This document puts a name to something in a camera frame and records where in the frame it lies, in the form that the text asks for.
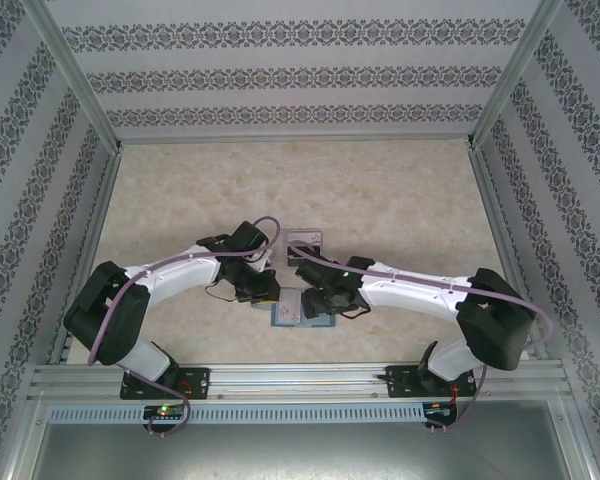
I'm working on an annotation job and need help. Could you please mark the blue card holder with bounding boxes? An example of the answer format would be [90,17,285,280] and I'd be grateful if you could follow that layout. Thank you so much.
[269,288,339,329]

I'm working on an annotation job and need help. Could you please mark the white card pink marks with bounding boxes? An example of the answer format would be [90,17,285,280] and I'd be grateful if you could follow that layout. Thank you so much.
[278,291,304,322]

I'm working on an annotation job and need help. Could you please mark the clear acrylic card stand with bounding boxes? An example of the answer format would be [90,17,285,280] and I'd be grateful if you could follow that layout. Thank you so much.
[281,227,326,270]

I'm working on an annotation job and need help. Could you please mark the right green circuit board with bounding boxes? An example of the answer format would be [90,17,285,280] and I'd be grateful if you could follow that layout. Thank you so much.
[423,401,459,419]

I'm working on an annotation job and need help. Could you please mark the green circuit board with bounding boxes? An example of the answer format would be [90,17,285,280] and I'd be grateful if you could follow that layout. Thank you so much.
[143,404,187,420]
[423,401,459,419]

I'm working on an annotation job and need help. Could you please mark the left green circuit board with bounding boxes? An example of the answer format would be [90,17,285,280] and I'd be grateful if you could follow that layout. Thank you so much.
[143,404,187,420]

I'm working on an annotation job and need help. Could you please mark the grey metal sheet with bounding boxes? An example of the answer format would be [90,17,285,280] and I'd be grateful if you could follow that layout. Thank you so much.
[24,422,596,480]

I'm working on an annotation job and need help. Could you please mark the thin black left gripper cable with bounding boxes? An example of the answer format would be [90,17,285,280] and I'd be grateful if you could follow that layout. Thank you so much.
[207,281,241,304]

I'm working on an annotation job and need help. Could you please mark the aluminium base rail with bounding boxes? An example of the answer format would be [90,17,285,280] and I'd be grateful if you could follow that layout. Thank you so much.
[29,363,566,401]

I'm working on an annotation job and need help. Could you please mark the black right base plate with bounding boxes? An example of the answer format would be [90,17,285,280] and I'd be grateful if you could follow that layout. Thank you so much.
[385,364,476,400]

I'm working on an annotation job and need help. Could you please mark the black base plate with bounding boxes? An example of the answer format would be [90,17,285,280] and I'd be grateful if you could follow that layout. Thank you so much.
[385,364,476,400]
[119,367,211,401]

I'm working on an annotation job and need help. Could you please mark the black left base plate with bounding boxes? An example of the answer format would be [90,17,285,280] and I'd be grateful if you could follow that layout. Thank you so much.
[119,367,211,401]

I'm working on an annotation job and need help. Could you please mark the slotted grey cable duct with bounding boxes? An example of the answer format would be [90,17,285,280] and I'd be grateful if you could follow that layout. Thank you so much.
[47,403,426,424]

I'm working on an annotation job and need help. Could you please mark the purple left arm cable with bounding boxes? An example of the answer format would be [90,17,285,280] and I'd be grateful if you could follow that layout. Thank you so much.
[88,215,285,437]

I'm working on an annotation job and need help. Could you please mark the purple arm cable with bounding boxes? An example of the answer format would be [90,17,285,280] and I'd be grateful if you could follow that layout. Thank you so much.
[285,242,555,434]
[88,215,285,437]

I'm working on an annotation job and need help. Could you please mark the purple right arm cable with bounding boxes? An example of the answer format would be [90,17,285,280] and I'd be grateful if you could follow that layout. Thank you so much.
[285,242,555,434]

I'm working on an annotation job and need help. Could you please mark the aluminium side rail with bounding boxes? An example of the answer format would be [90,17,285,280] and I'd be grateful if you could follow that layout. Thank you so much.
[467,144,551,361]
[47,147,124,365]

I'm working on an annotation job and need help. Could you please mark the aluminium frame post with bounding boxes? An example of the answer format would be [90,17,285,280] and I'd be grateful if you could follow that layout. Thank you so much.
[27,0,124,154]
[465,0,566,151]

